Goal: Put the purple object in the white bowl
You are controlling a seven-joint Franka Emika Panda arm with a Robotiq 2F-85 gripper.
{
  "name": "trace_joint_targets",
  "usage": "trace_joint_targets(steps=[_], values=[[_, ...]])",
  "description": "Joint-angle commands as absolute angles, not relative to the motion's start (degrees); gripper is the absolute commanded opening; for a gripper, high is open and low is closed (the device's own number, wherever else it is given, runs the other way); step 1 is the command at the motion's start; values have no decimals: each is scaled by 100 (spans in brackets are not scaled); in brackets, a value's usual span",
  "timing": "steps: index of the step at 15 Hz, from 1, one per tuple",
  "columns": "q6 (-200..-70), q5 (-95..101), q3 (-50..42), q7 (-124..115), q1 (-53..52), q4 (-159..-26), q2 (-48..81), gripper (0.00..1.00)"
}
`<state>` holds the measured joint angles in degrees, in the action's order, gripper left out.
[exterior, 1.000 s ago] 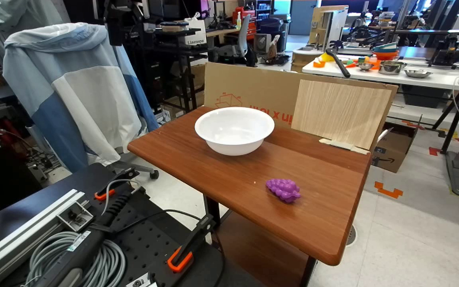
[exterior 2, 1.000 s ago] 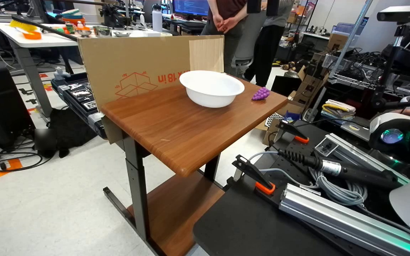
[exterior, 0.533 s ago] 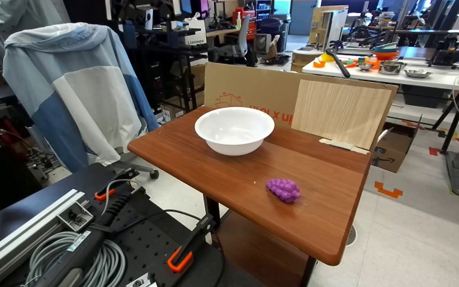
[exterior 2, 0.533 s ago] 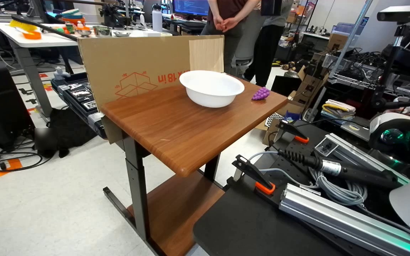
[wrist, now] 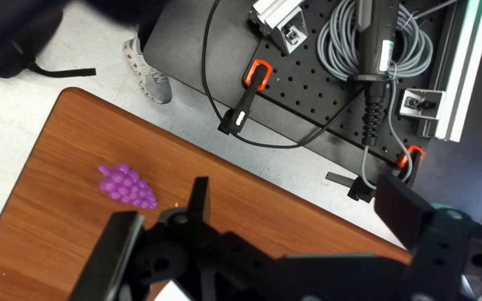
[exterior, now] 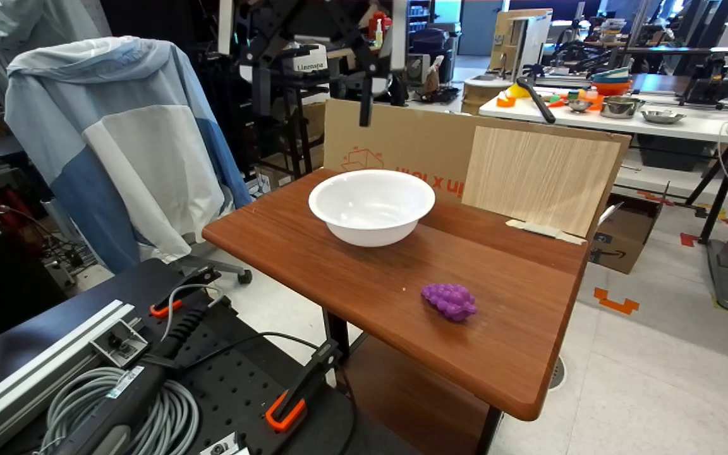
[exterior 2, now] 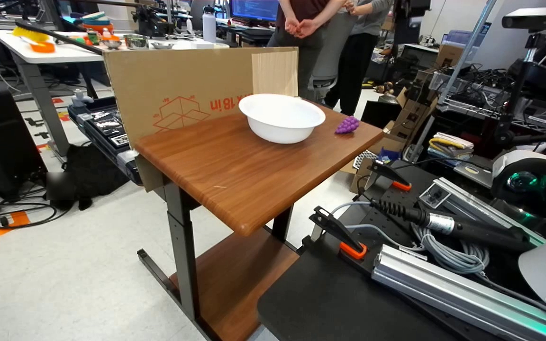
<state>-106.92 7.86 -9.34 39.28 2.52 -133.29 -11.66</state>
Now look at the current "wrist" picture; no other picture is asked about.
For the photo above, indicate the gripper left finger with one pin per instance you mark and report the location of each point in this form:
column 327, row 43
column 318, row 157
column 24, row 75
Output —
column 115, row 255

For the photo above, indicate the person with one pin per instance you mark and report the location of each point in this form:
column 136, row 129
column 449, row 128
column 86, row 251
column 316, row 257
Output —
column 11, row 33

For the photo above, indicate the orange and black clamp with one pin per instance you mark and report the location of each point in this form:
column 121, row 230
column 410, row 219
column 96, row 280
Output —
column 408, row 159
column 247, row 98

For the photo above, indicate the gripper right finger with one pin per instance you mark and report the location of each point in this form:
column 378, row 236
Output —
column 437, row 251

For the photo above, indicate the purple toy grape bunch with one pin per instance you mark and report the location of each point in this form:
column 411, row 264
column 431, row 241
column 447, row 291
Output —
column 129, row 187

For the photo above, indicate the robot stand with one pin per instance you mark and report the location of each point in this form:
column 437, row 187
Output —
column 308, row 79

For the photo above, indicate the black power adapter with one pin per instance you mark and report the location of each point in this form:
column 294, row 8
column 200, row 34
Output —
column 373, row 37

